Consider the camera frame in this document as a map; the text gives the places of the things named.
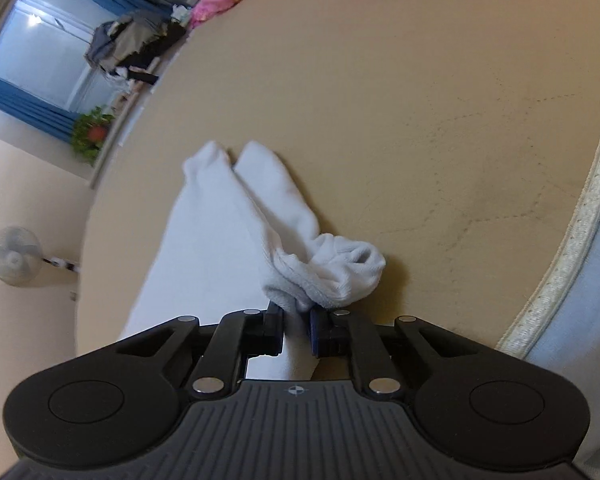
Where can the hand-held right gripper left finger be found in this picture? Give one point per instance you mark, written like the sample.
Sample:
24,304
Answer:
279,332

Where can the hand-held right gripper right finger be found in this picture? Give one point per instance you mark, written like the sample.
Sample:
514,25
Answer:
314,332

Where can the white long-sleeved shirt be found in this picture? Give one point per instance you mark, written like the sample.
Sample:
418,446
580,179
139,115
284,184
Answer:
205,240

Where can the pile of dark clothes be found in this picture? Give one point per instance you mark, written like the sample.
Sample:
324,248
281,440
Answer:
130,45

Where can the tan mattress with cream piping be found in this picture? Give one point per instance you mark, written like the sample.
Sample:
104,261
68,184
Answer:
405,110

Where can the green potted plant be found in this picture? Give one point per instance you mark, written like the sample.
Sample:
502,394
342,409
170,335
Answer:
91,135

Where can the light blue striped bed sheet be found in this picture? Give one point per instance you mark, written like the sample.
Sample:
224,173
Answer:
590,320

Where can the white standing fan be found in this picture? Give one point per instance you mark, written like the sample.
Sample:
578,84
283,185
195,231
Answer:
14,256

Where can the window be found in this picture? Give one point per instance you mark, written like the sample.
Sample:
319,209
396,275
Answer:
40,45

